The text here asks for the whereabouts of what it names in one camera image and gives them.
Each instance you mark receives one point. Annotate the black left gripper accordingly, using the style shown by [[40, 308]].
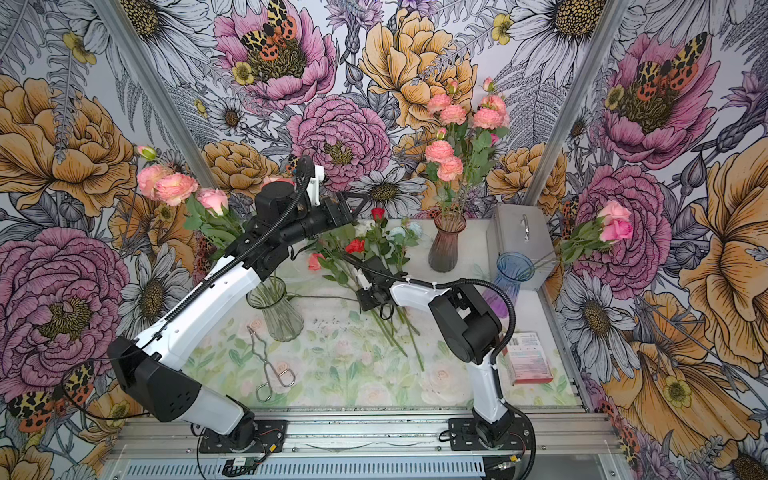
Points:
[[335, 220]]

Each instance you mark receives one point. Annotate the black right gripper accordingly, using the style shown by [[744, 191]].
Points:
[[361, 294]]

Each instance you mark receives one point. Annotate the blue purple glass vase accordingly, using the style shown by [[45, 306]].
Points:
[[513, 269]]

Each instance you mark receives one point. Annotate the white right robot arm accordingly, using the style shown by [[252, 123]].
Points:
[[476, 318]]

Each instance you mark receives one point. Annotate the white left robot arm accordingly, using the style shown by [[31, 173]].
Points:
[[149, 366]]

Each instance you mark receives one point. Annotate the dark pink glass vase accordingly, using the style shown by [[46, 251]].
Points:
[[443, 254]]

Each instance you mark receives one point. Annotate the clear glass vase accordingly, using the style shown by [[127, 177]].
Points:
[[283, 321]]

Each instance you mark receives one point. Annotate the pink flower stems on table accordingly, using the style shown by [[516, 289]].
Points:
[[365, 258]]

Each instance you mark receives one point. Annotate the floral table mat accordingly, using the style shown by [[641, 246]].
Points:
[[341, 359]]

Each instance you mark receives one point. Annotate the grey metal box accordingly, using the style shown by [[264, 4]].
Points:
[[521, 229]]

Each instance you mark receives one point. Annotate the metal scissors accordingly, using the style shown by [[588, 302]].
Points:
[[284, 378]]

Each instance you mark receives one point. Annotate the red small box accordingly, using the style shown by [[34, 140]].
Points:
[[526, 360]]

